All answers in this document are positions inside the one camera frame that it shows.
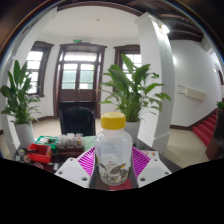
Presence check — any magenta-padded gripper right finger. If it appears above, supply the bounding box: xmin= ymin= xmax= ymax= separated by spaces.
xmin=129 ymin=146 xmax=173 ymax=189

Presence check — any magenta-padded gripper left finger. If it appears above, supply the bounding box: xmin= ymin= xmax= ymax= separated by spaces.
xmin=54 ymin=147 xmax=99 ymax=189

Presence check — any yellow-capped clear plastic bottle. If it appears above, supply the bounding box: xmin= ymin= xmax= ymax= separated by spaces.
xmin=94 ymin=111 xmax=134 ymax=186

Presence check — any white printed magazine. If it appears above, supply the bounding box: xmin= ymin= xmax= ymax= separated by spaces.
xmin=141 ymin=149 xmax=161 ymax=160

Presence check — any tea set on dark tray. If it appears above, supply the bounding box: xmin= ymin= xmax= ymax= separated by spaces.
xmin=54 ymin=132 xmax=85 ymax=154

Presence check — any light green book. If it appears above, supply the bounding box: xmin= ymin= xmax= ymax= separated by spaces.
xmin=82 ymin=135 xmax=98 ymax=152

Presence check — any red box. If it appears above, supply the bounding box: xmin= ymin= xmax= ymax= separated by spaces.
xmin=27 ymin=143 xmax=53 ymax=164

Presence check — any green box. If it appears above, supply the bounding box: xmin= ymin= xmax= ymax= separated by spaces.
xmin=34 ymin=134 xmax=59 ymax=151

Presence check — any black chair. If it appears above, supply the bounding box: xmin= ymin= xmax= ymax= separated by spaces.
xmin=59 ymin=105 xmax=97 ymax=137

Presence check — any red carpeted staircase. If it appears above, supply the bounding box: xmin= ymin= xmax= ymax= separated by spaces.
xmin=192 ymin=108 xmax=223 ymax=148

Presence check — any leafy plant in white pot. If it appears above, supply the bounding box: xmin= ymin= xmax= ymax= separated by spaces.
xmin=99 ymin=53 xmax=172 ymax=144
xmin=0 ymin=59 xmax=43 ymax=149

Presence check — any dark wooden double door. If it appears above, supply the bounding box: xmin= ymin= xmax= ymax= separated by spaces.
xmin=53 ymin=42 xmax=108 ymax=118

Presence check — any dark wooden framed window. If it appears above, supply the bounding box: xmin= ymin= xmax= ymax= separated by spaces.
xmin=26 ymin=40 xmax=54 ymax=98
xmin=113 ymin=44 xmax=143 ymax=88

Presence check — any white wall radiator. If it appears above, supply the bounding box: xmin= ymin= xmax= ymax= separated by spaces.
xmin=177 ymin=84 xmax=208 ymax=102

